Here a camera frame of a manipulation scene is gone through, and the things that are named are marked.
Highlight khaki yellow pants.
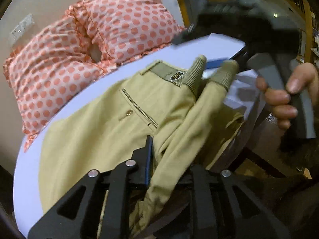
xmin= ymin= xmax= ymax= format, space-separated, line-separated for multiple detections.
xmin=38 ymin=56 xmax=243 ymax=235

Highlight person's right hand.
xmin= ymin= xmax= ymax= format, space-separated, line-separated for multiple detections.
xmin=256 ymin=63 xmax=318 ymax=130

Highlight white bed sheet mattress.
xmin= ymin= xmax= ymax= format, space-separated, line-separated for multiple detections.
xmin=13 ymin=34 xmax=264 ymax=236

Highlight orange polka dot pillow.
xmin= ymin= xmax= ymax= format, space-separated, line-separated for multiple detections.
xmin=3 ymin=0 xmax=182 ymax=149

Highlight white wall socket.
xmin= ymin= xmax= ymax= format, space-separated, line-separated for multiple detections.
xmin=9 ymin=14 xmax=35 ymax=46

